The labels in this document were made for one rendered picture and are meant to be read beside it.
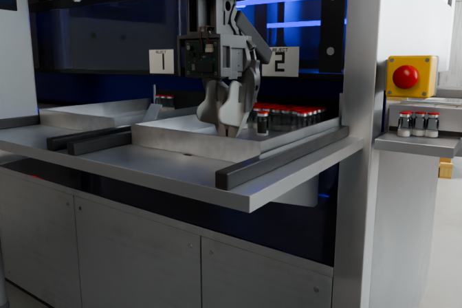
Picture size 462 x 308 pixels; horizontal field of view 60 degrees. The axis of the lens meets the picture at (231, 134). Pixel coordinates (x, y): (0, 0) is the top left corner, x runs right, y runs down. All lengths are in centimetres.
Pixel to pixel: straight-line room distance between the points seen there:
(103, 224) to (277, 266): 62
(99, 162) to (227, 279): 57
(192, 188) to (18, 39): 102
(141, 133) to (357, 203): 43
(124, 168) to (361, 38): 48
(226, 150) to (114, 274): 90
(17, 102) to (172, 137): 83
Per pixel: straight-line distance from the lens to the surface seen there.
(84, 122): 86
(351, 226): 84
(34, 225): 173
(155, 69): 106
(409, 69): 72
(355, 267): 87
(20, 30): 142
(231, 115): 54
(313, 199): 82
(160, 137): 65
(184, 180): 49
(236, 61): 53
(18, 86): 140
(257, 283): 101
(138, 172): 54
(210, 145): 59
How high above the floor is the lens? 102
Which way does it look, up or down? 10 degrees down
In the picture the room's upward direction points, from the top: straight up
